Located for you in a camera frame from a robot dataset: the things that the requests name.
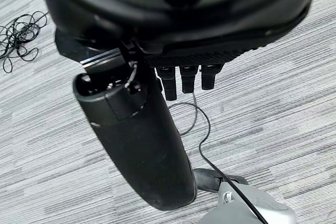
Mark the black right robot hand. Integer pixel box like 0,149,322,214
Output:
39,0,320,211

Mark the silver robot leg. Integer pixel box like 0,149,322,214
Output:
196,181,299,224

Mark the long thin black cable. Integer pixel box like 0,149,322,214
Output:
167,91,269,224

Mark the tangled thin black cable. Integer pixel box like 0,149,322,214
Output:
0,10,50,74

